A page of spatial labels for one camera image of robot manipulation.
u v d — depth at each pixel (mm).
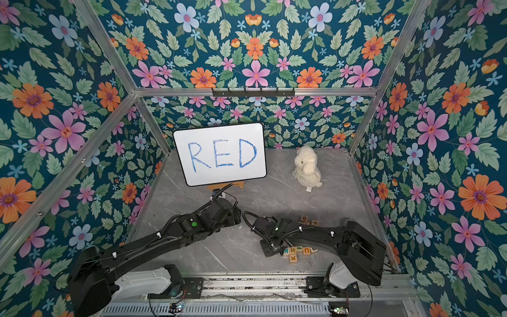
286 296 719
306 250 802
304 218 890
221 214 609
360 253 422
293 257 784
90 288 384
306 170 885
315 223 884
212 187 1007
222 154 929
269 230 639
